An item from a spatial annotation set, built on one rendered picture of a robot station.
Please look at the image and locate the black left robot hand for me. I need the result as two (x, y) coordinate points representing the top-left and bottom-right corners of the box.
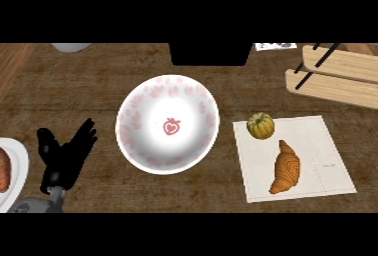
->
(35, 117), (99, 196)

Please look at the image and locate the brown croissant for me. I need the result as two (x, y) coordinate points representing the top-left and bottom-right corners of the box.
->
(267, 139), (302, 195)

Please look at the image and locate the beige placemat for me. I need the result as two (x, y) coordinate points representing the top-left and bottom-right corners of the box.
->
(231, 115), (358, 204)

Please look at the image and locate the wooden tiered shelf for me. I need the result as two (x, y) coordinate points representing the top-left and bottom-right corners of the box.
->
(283, 43), (378, 110)

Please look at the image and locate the white plate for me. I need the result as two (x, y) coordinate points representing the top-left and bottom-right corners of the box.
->
(0, 137), (31, 214)

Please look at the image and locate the orange-brown food on plate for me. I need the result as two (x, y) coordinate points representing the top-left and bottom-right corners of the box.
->
(0, 146), (11, 194)

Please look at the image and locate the white bowl with pink print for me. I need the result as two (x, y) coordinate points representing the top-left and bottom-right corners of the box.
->
(113, 74), (221, 175)

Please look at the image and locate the pale grey round object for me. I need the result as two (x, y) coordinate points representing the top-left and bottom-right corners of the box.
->
(50, 43), (94, 54)

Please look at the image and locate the small yellow-green squash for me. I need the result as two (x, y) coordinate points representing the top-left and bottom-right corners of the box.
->
(245, 112), (276, 140)

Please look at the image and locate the black box appliance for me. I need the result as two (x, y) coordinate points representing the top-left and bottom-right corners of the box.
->
(168, 43), (254, 67)

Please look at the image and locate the white printed paper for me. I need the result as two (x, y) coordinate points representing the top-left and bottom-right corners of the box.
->
(254, 43), (298, 52)

